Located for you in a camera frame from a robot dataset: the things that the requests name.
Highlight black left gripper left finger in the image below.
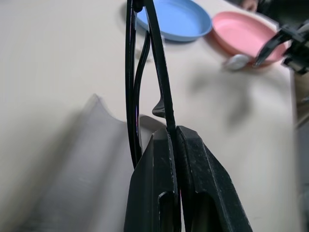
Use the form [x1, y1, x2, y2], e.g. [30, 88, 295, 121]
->
[123, 126, 182, 232]

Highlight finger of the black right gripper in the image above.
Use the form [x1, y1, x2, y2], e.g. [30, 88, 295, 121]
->
[252, 29, 291, 68]

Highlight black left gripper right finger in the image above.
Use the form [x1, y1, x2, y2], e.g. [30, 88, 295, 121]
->
[172, 125, 254, 232]

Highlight black sunglasses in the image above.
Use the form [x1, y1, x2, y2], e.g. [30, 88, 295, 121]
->
[124, 0, 182, 203]

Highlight pink plate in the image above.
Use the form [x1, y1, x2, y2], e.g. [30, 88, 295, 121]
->
[211, 11, 291, 68]

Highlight crumpled white tissue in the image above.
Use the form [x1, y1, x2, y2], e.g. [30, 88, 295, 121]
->
[222, 53, 250, 72]

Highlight blue plate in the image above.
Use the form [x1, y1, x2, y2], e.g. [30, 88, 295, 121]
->
[134, 0, 213, 43]

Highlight small crumpled white paper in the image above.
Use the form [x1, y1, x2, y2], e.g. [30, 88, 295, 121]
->
[135, 44, 153, 64]

